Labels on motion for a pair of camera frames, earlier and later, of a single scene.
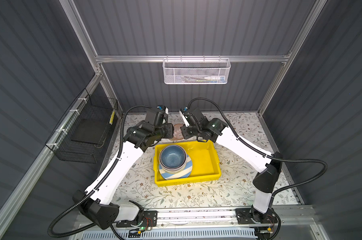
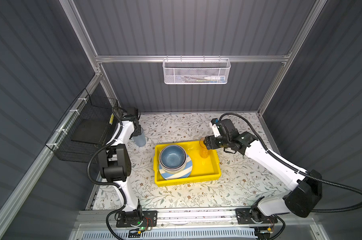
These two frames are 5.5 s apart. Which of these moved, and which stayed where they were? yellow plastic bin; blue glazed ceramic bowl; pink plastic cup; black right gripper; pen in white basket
Moved: black right gripper; pink plastic cup
Stayed: pen in white basket; yellow plastic bin; blue glazed ceramic bowl
